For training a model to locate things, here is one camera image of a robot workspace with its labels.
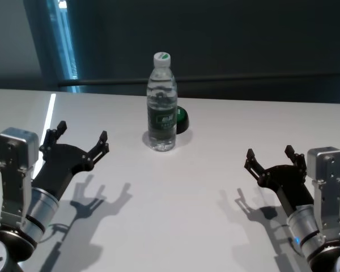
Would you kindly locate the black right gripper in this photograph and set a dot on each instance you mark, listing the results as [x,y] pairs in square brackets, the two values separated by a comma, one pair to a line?
[289,184]

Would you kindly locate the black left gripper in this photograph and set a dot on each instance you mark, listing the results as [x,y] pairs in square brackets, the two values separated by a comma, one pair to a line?
[62,164]

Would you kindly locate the clear water bottle green label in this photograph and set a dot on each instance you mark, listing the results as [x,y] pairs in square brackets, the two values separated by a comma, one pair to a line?
[162,113]

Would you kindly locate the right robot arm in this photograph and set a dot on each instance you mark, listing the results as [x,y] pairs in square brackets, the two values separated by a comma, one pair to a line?
[303,226]

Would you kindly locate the bright window glass strip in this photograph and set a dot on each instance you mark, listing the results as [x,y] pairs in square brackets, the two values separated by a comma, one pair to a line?
[63,42]

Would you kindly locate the green YES button black base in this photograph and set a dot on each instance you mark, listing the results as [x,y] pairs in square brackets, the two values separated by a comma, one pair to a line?
[182,122]

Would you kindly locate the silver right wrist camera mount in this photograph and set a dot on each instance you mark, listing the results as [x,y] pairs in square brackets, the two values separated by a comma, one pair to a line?
[327,175]

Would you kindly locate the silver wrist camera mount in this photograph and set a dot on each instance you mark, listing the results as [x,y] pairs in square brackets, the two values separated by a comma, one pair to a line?
[327,175]
[15,158]

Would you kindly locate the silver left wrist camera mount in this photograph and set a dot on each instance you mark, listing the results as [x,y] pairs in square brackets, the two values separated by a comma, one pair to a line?
[15,158]

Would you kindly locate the grey blind bottom rail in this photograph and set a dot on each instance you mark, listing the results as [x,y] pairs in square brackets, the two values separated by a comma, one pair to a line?
[215,79]

